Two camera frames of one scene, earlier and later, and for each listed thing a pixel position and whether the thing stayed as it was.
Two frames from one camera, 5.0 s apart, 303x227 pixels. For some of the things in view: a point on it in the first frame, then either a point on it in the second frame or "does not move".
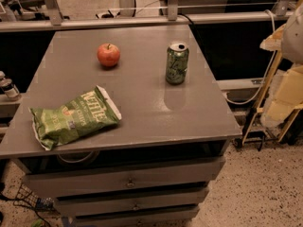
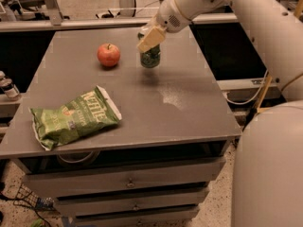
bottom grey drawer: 162,218 does not move
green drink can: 177,63 → 150,59
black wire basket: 26,197 does not move
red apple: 108,55 does not move
